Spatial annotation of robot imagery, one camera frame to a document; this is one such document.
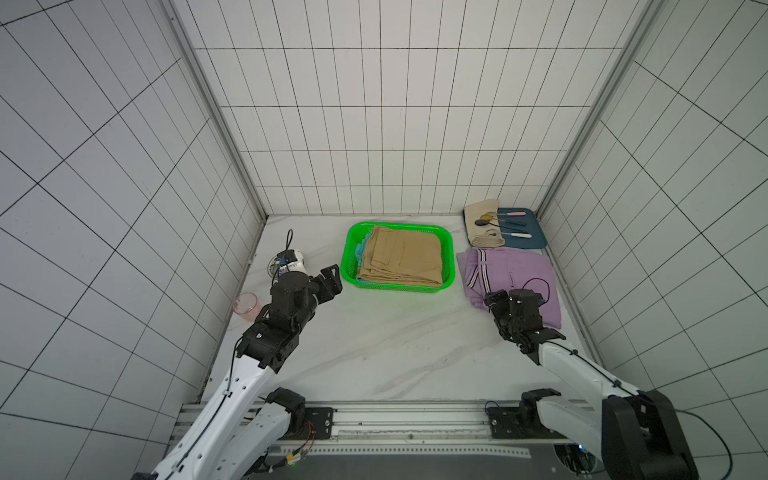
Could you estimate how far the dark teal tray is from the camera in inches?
43.8

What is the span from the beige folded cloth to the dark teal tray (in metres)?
0.02

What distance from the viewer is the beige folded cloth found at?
1.14 metres

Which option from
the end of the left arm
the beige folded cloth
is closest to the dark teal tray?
the beige folded cloth
